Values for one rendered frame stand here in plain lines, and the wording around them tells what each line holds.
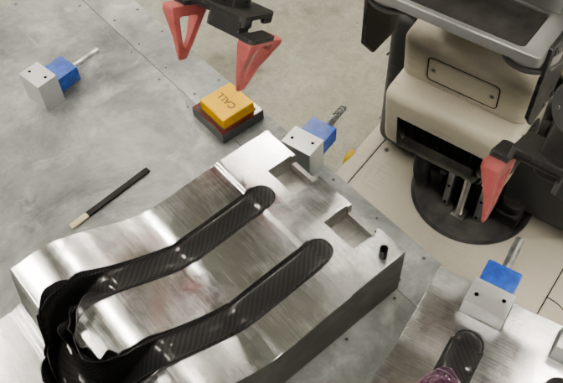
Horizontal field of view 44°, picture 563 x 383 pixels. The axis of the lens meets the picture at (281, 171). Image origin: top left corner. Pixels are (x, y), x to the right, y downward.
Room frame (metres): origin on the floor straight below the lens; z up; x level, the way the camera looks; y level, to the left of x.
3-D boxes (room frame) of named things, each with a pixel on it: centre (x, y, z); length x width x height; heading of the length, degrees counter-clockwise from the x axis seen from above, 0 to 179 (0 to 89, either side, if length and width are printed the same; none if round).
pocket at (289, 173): (0.57, -0.02, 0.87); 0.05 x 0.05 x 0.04; 38
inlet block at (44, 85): (0.85, 0.34, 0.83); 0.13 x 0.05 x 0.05; 137
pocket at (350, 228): (0.48, -0.08, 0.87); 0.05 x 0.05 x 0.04; 38
